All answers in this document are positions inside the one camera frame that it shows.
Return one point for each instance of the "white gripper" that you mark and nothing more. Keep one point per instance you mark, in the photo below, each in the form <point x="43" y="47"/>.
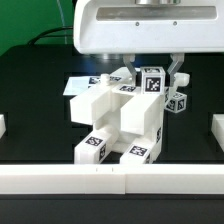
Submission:
<point x="139" y="26"/>

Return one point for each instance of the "marker cube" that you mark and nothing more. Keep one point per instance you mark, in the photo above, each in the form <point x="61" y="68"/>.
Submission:
<point x="177" y="103"/>
<point x="153" y="80"/>

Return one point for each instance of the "white chair seat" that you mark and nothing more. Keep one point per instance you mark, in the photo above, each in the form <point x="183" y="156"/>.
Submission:
<point x="126" y="133"/>

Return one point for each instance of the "white chair back frame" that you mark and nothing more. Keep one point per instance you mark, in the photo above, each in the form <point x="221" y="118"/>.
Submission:
<point x="94" y="103"/>

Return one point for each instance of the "white part at right edge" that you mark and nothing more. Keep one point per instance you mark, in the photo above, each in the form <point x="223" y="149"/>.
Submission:
<point x="218" y="129"/>

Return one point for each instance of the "white part at edge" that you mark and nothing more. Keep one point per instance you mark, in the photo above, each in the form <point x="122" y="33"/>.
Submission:
<point x="2" y="125"/>
<point x="218" y="129"/>

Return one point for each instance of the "white front fence bar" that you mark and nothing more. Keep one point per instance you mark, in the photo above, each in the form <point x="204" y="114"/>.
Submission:
<point x="112" y="179"/>

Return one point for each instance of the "white part at left edge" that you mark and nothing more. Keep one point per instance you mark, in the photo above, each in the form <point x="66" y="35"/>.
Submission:
<point x="2" y="125"/>

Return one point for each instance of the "white marker base plate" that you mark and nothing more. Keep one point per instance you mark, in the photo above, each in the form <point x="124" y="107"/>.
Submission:
<point x="77" y="85"/>

